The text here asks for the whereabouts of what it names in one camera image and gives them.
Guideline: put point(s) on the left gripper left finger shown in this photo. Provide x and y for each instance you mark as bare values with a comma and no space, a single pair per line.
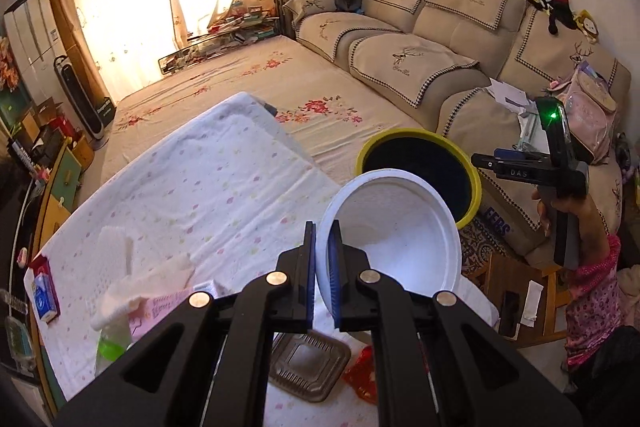
206,363

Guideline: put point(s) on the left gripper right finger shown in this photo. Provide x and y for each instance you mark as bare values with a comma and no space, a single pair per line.
436,362

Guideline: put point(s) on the red snack wrapper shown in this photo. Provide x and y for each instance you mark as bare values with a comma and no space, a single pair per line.
360,376

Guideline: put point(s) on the white plastic bowl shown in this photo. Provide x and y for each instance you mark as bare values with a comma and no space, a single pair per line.
401,223

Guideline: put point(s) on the yellow rimmed trash bin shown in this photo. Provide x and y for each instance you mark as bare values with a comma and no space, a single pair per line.
434,159

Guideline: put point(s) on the pink backpack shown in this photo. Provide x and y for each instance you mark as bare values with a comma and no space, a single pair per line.
590,109

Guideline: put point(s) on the pink milk carton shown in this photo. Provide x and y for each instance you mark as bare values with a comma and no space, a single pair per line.
152,311

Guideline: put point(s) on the green capped bottle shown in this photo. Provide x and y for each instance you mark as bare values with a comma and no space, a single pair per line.
113,342

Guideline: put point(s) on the brown plastic food tray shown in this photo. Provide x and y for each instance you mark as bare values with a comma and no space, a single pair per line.
307,365

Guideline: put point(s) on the wooden stool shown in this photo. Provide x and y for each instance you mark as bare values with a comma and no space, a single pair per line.
531,302

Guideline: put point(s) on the beige sectional sofa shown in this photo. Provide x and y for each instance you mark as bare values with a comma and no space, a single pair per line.
436,59

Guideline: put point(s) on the white spotted tablecloth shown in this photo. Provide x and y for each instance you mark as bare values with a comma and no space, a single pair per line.
214,203

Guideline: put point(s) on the blue tissue pack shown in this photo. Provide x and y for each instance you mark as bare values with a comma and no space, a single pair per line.
46,300

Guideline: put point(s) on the floral bed mattress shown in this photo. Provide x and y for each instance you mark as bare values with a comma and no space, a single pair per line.
329,113

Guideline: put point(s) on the black tower fan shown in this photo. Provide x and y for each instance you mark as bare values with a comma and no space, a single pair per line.
77,95

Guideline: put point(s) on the white tall cabinet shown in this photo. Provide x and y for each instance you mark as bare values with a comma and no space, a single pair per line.
36,43

